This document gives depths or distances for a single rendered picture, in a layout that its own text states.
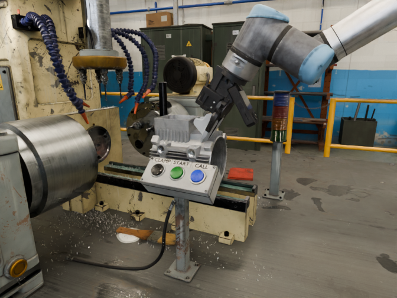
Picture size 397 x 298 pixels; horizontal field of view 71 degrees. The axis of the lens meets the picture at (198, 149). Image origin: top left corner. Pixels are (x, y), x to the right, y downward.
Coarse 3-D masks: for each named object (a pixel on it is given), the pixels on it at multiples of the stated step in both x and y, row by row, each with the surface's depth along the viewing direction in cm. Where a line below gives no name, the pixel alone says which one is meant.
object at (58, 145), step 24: (24, 120) 70; (48, 120) 73; (72, 120) 77; (24, 144) 63; (48, 144) 66; (72, 144) 72; (24, 168) 62; (48, 168) 65; (72, 168) 70; (96, 168) 78; (48, 192) 66; (72, 192) 74
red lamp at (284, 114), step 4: (272, 108) 104; (276, 108) 102; (280, 108) 101; (284, 108) 101; (288, 108) 102; (272, 112) 104; (276, 112) 102; (280, 112) 101; (284, 112) 101; (272, 116) 104; (276, 116) 102; (280, 116) 102; (284, 116) 102
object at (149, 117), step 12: (132, 108) 122; (144, 108) 119; (156, 108) 116; (168, 108) 119; (180, 108) 127; (132, 120) 123; (144, 120) 120; (132, 132) 124; (144, 132) 122; (132, 144) 126; (144, 144) 123
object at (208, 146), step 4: (152, 136) 87; (156, 136) 86; (224, 136) 90; (152, 140) 86; (156, 140) 85; (160, 140) 87; (156, 144) 87; (204, 144) 79; (208, 144) 79; (212, 144) 80; (204, 148) 79; (208, 148) 79; (212, 148) 80; (224, 172) 94
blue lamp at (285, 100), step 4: (276, 96) 101; (280, 96) 100; (284, 96) 100; (288, 96) 101; (276, 100) 101; (280, 100) 100; (284, 100) 100; (288, 100) 101; (276, 104) 101; (280, 104) 101; (284, 104) 101; (288, 104) 102
